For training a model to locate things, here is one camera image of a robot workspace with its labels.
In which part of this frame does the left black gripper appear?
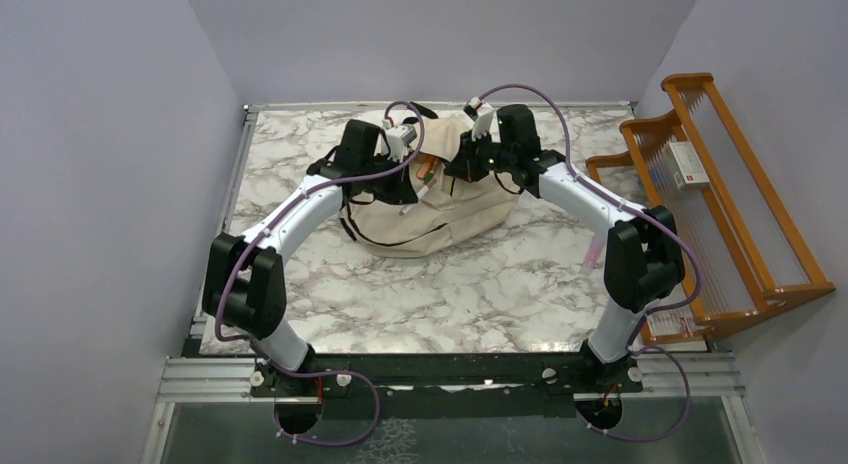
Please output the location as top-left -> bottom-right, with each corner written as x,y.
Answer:
360,151 -> 418,204

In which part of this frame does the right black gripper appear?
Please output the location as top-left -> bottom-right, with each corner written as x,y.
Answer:
445,127 -> 516,183

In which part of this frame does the orange highlighter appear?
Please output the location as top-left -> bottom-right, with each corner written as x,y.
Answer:
416,155 -> 441,182

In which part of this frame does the cream canvas backpack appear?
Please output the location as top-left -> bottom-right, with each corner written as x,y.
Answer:
339,106 -> 520,259

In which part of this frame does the pink highlighter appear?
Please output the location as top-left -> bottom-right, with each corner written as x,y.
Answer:
580,235 -> 605,275

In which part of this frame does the brown white marker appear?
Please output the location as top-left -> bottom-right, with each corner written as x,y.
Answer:
399,185 -> 430,216

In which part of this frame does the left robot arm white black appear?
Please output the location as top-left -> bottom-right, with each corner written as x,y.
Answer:
201,120 -> 424,395

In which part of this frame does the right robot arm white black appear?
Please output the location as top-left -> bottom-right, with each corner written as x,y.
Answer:
446,98 -> 685,391

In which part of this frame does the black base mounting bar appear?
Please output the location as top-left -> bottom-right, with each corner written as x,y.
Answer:
159,352 -> 643,420

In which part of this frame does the small white box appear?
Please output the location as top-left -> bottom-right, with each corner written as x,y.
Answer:
663,141 -> 710,190

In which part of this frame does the wooden shelf rack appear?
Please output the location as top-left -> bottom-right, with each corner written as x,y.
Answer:
586,73 -> 835,344

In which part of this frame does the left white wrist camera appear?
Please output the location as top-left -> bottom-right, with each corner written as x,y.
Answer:
382,118 -> 418,162

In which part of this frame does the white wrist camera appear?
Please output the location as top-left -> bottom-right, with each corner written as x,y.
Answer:
463,97 -> 496,141
382,118 -> 418,162

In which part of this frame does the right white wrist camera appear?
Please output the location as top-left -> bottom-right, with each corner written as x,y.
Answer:
463,97 -> 496,141

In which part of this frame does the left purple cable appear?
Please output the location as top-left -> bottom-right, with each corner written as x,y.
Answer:
213,101 -> 427,447

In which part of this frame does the purple cable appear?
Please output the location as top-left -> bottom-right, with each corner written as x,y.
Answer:
466,83 -> 704,444
213,101 -> 427,447

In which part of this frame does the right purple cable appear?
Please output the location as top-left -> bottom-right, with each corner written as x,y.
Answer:
466,83 -> 704,444

